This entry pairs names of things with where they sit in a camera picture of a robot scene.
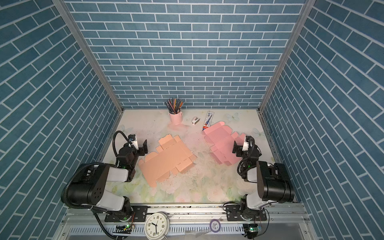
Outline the orange paper box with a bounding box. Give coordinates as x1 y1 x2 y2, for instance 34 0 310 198
138 135 197 188

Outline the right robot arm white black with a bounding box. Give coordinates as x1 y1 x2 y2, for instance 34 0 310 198
233 136 295 214

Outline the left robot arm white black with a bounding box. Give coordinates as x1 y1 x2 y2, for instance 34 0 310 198
61 141 148 220

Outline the pink flat paper box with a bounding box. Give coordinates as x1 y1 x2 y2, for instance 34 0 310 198
203 122 246 166

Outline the pink pencil cup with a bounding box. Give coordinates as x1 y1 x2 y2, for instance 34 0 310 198
169 112 183 125

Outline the coloured pencils bunch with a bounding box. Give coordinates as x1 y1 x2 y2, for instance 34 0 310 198
165 98 184 115

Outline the toothpaste tube packet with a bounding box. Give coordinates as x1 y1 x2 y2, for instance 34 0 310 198
203 111 214 131

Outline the left circuit board green led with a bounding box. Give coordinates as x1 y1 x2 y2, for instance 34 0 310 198
113 225 133 235

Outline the circuit board green led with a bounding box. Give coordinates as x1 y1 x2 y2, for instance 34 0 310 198
113 225 133 235
242 224 259 240

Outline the white alarm clock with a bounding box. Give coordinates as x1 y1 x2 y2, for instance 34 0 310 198
144 212 171 240

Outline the right circuit board green led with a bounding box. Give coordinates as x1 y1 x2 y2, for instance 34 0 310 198
242 224 259 240

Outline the purple tape roll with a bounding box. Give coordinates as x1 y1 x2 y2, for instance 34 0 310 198
210 219 221 233

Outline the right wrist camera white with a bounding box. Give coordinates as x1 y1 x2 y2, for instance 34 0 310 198
242 136 254 152

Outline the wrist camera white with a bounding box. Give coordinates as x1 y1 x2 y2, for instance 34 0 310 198
128 134 139 150
242 136 254 152

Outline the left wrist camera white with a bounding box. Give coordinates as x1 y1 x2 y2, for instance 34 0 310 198
128 134 139 150

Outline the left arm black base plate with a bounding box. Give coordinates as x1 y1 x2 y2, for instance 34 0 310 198
105 205 148 223

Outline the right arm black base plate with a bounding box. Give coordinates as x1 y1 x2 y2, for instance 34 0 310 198
223 204 267 222

